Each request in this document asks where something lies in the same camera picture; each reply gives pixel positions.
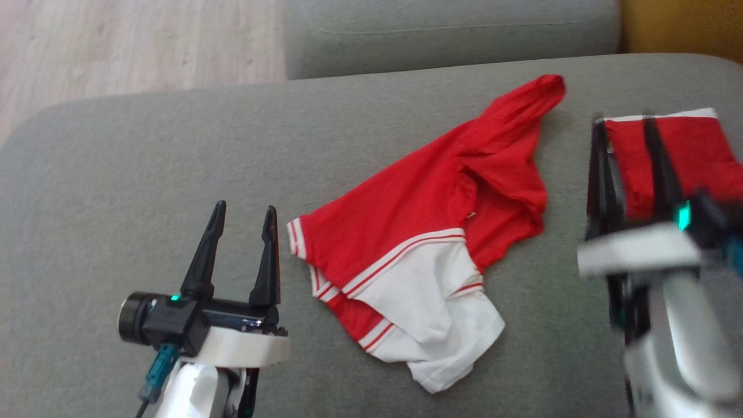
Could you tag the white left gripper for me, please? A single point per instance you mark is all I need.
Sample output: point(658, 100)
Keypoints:
point(244, 348)

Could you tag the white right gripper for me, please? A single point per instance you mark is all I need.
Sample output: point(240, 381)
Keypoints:
point(638, 249)

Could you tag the red and white shirt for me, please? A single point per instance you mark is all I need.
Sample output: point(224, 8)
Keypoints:
point(418, 209)

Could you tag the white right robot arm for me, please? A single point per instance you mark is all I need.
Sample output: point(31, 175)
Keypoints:
point(685, 348)

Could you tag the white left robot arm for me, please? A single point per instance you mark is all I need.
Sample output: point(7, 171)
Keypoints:
point(191, 389)

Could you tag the large grey sofa seat cushion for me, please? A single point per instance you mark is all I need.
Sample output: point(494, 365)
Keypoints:
point(145, 174)

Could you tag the large yellow sofa backrest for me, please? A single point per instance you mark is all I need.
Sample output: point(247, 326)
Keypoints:
point(685, 26)

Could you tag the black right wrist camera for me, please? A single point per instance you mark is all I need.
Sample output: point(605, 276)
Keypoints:
point(711, 223)

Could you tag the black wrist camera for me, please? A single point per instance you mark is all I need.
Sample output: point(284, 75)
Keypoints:
point(711, 223)
point(168, 319)

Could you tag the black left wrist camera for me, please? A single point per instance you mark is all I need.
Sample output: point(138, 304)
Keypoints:
point(168, 319)

